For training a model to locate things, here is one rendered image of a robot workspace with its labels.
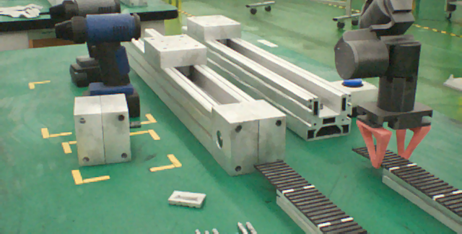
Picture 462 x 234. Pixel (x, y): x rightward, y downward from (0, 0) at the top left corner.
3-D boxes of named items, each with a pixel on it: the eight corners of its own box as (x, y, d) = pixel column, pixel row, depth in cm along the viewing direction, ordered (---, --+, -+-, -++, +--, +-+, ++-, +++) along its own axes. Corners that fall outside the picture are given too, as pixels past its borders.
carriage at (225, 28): (240, 47, 158) (240, 23, 156) (204, 50, 155) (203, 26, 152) (221, 36, 172) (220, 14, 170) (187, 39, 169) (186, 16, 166)
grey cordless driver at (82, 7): (126, 81, 146) (121, -2, 139) (49, 92, 137) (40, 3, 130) (118, 75, 152) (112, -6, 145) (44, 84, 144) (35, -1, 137)
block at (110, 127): (145, 159, 98) (142, 109, 95) (79, 167, 96) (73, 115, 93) (140, 139, 107) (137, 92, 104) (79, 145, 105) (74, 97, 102)
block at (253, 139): (297, 165, 96) (299, 113, 93) (230, 176, 92) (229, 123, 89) (274, 146, 104) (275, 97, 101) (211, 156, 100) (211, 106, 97)
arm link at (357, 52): (404, -12, 85) (377, 22, 92) (337, -10, 81) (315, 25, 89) (433, 55, 80) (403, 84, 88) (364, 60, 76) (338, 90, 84)
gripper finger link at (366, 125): (351, 161, 92) (356, 107, 89) (388, 154, 94) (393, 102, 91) (376, 178, 86) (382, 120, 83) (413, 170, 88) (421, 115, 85)
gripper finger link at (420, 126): (364, 158, 93) (369, 105, 90) (400, 152, 95) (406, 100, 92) (390, 175, 87) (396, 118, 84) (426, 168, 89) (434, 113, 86)
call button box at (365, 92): (376, 114, 121) (378, 86, 119) (338, 119, 118) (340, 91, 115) (355, 103, 128) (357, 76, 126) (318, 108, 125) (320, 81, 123)
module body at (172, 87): (262, 148, 103) (263, 105, 100) (211, 156, 100) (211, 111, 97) (154, 55, 174) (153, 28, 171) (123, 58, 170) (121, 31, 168)
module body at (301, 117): (350, 133, 110) (353, 92, 107) (305, 141, 106) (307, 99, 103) (211, 50, 180) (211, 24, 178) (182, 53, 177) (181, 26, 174)
